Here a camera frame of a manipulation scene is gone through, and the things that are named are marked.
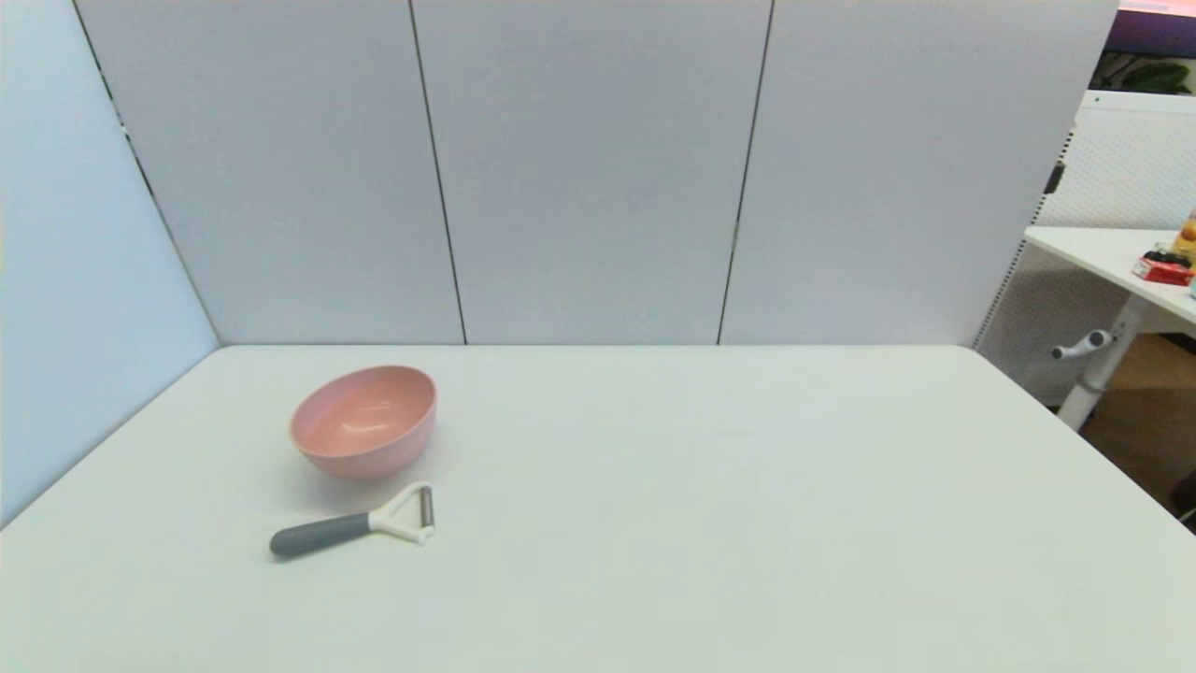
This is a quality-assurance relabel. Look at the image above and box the grey-handled white peeler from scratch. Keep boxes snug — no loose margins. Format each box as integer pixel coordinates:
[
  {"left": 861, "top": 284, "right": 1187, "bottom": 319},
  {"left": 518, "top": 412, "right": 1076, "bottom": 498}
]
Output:
[{"left": 270, "top": 481, "right": 436, "bottom": 561}]

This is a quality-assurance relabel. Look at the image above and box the pink plastic bowl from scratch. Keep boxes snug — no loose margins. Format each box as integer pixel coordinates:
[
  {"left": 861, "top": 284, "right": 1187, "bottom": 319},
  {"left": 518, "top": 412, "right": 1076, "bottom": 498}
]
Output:
[{"left": 289, "top": 365, "right": 438, "bottom": 480}]

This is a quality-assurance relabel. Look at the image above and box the white side desk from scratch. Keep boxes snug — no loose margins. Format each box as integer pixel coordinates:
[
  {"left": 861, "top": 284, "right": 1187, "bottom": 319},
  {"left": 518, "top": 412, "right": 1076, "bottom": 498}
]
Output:
[{"left": 1025, "top": 227, "right": 1196, "bottom": 431}]

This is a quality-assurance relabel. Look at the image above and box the white perforated partition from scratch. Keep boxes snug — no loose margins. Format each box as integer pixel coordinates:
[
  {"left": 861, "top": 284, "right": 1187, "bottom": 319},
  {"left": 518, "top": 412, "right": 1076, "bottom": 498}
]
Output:
[{"left": 975, "top": 89, "right": 1196, "bottom": 408}]

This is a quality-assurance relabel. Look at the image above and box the red box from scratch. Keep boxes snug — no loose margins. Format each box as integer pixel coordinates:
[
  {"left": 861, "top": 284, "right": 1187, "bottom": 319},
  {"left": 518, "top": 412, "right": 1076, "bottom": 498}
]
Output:
[{"left": 1132, "top": 254, "right": 1195, "bottom": 286}]

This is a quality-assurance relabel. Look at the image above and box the green plant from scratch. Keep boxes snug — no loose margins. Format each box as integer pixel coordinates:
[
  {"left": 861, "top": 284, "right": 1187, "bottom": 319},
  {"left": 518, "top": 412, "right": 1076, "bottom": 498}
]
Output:
[{"left": 1098, "top": 53, "right": 1192, "bottom": 94}]

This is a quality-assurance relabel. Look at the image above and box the purple panel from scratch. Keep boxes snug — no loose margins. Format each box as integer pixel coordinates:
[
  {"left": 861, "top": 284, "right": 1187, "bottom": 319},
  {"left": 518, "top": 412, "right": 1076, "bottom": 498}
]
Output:
[{"left": 1105, "top": 7, "right": 1196, "bottom": 57}]

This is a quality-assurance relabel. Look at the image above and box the grey desk crank handle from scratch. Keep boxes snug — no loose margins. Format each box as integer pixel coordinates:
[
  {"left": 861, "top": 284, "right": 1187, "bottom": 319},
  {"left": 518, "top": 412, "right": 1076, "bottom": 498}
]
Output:
[{"left": 1051, "top": 329, "right": 1115, "bottom": 361}]

